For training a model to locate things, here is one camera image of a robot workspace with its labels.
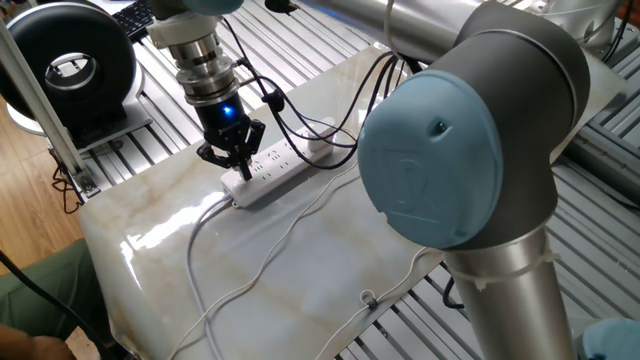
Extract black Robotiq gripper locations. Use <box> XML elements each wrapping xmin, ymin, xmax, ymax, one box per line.
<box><xmin>193</xmin><ymin>93</ymin><xmax>267</xmax><ymax>182</ymax></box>

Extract white power strip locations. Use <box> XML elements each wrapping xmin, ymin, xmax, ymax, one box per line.
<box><xmin>221</xmin><ymin>124</ymin><xmax>336</xmax><ymax>209</ymax></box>

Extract white power adapter plug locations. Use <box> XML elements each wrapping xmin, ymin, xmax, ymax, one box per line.
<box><xmin>305</xmin><ymin>119</ymin><xmax>336</xmax><ymax>153</ymax></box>

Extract grey power strip cable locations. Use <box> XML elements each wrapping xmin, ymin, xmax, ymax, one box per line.
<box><xmin>185</xmin><ymin>194</ymin><xmax>235</xmax><ymax>360</ymax></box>

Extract thin white lamp cord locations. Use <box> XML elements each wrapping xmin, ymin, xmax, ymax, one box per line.
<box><xmin>167</xmin><ymin>124</ymin><xmax>444</xmax><ymax>360</ymax></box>

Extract person's right hand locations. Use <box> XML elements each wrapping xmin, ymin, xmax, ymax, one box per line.
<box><xmin>0</xmin><ymin>324</ymin><xmax>76</xmax><ymax>360</ymax></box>

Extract marble pattern table mat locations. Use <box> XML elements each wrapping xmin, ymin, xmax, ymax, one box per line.
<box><xmin>77</xmin><ymin>29</ymin><xmax>629</xmax><ymax>360</ymax></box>

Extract small black round object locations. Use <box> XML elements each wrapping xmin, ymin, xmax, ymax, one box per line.
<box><xmin>263</xmin><ymin>0</ymin><xmax>301</xmax><ymax>15</ymax></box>

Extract black keyboard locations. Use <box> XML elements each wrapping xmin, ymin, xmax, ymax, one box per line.
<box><xmin>112</xmin><ymin>0</ymin><xmax>156</xmax><ymax>42</ymax></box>

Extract green trousers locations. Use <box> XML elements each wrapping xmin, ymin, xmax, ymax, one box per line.
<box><xmin>0</xmin><ymin>239</ymin><xmax>117</xmax><ymax>351</ymax></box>

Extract thick black gripper cable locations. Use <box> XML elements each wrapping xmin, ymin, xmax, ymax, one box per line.
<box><xmin>222</xmin><ymin>14</ymin><xmax>426</xmax><ymax>171</ymax></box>

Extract black ring-shaped device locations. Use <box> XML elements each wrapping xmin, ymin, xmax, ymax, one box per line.
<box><xmin>0</xmin><ymin>2</ymin><xmax>154</xmax><ymax>151</ymax></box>

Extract red and black wires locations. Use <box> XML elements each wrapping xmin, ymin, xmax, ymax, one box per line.
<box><xmin>51</xmin><ymin>164</ymin><xmax>84</xmax><ymax>215</ymax></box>

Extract aluminium profile post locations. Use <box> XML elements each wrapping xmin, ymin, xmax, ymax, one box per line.
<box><xmin>0</xmin><ymin>19</ymin><xmax>101</xmax><ymax>199</ymax></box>

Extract black floor cable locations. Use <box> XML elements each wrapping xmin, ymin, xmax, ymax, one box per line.
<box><xmin>0</xmin><ymin>248</ymin><xmax>116</xmax><ymax>360</ymax></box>

